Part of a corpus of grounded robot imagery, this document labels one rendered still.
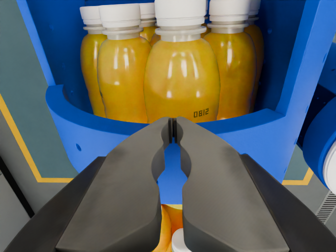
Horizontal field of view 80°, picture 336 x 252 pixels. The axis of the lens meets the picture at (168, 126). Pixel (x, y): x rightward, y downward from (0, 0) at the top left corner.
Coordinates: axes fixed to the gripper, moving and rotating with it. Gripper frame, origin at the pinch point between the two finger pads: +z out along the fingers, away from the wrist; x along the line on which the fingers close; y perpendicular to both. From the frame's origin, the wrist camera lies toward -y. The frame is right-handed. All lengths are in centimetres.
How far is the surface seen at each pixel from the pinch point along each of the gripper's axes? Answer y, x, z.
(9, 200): 143, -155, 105
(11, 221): 161, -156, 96
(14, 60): 23, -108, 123
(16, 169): 121, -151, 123
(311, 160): 24.6, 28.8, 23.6
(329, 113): 14.0, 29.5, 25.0
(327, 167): 23.0, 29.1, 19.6
